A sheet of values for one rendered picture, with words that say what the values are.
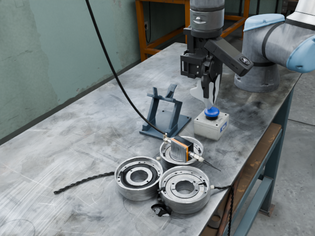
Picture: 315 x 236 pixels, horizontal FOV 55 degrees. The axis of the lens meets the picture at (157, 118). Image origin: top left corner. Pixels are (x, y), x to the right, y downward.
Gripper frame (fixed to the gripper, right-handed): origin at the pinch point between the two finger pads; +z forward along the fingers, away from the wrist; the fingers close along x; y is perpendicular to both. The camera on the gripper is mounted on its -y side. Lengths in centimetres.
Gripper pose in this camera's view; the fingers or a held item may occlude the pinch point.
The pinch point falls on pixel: (211, 105)
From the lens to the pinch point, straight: 79.8
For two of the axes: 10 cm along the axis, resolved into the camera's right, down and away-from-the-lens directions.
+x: -5.6, 4.8, -6.8
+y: -8.2, -2.6, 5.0
